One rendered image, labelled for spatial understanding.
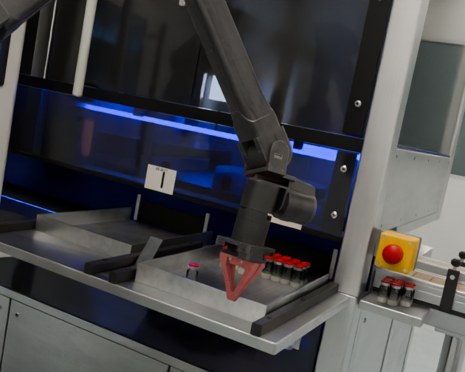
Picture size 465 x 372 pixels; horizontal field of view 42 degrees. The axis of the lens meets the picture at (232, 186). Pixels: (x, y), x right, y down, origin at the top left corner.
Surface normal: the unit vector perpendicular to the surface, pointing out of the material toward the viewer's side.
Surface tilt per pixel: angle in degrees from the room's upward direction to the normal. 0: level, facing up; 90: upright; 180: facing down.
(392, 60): 90
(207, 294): 90
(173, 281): 90
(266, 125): 76
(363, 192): 90
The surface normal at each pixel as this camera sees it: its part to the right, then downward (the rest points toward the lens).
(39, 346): -0.45, 0.02
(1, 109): 0.77, 0.22
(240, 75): 0.44, -0.06
